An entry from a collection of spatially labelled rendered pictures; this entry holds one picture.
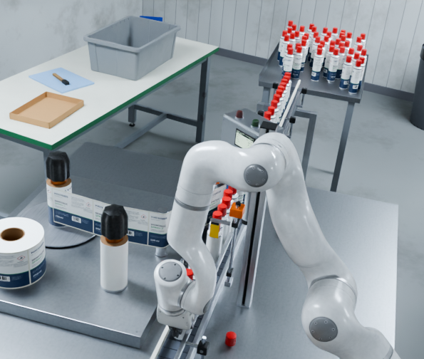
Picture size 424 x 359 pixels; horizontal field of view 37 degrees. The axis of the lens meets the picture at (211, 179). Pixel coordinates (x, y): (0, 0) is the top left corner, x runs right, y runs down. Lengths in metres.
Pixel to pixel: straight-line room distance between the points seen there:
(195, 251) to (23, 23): 4.39
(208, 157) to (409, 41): 4.99
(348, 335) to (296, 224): 0.28
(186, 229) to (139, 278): 0.66
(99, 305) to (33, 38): 4.09
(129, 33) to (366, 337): 3.31
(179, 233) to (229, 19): 5.41
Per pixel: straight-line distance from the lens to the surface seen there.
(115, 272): 2.07
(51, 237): 2.36
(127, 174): 2.86
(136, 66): 3.91
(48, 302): 2.10
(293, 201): 1.47
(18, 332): 2.09
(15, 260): 2.10
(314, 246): 1.49
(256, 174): 1.36
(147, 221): 2.20
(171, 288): 1.62
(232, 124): 1.90
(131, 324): 2.01
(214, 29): 6.96
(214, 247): 2.14
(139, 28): 4.48
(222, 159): 1.43
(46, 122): 3.34
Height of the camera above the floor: 2.26
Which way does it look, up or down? 30 degrees down
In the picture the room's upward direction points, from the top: 5 degrees clockwise
